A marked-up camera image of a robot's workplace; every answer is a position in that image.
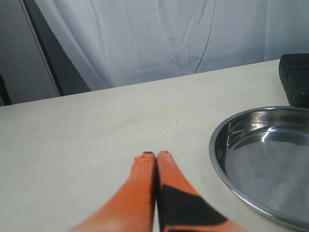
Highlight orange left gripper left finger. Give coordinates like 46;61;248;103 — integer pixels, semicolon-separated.
70;152;156;232

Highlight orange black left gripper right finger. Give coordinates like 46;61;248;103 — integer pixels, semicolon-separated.
156;151;246;232

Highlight black plastic tool case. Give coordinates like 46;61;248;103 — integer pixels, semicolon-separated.
279;53;309;108

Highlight white backdrop curtain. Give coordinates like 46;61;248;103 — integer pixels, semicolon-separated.
37;0;309;90

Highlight dark panel behind curtain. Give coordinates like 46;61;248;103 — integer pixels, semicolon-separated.
0;0;91;105

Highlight round stainless steel tray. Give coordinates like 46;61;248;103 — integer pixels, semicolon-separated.
209;106;309;232

